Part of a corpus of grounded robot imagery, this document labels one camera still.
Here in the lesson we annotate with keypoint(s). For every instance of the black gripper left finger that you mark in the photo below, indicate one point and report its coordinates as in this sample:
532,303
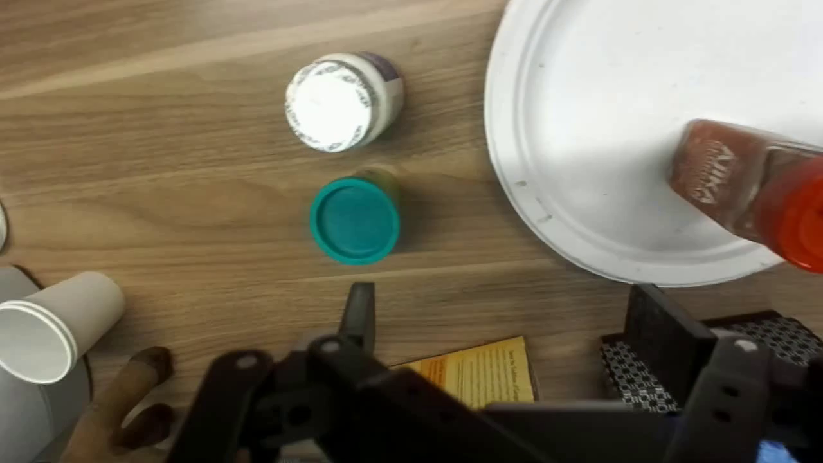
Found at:
342,402

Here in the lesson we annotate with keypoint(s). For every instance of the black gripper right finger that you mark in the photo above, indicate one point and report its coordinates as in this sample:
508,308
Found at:
721,395

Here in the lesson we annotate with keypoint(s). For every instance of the small container with teal lid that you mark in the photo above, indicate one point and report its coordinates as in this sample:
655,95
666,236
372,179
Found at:
352,222

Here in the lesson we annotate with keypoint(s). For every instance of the spice bottle with orange lid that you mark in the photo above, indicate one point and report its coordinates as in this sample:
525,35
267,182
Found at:
746,183

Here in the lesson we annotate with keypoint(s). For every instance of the white pill bottle purple label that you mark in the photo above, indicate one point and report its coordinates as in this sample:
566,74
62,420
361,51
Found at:
330,105

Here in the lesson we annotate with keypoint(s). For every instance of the white paper plate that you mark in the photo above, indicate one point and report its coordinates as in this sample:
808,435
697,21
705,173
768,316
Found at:
599,105

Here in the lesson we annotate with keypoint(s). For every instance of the blue folded cloth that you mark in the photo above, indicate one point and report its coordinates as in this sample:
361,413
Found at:
774,455

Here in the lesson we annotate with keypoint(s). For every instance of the open yellow cardboard box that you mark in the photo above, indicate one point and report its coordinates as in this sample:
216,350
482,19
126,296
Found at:
480,374

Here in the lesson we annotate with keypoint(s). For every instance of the brown moose plush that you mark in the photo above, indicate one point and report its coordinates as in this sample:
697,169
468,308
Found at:
111,402

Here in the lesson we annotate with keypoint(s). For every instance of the white paper cup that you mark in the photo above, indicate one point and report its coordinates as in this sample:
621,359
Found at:
51,331

